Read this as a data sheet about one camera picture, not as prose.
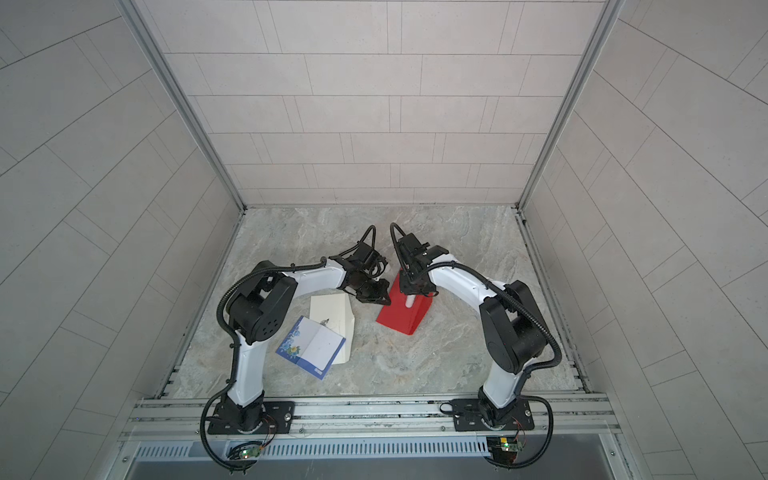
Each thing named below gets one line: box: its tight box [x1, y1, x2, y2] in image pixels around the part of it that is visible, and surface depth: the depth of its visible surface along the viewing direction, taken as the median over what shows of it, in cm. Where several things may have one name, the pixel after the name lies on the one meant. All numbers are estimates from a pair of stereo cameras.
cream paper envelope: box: [310, 293, 356, 365], surface depth 88 cm
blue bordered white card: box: [276, 316, 346, 380], surface depth 83 cm
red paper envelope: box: [376, 268, 434, 336], surface depth 91 cm
